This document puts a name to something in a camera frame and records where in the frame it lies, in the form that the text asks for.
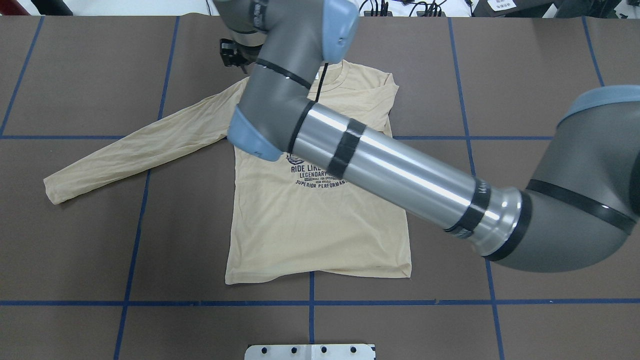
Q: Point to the beige long-sleeve printed shirt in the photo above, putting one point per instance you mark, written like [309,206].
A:
[289,216]

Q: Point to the black device with label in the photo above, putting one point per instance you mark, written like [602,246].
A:
[511,8]

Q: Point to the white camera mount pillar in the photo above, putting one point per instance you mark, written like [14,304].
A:
[340,351]

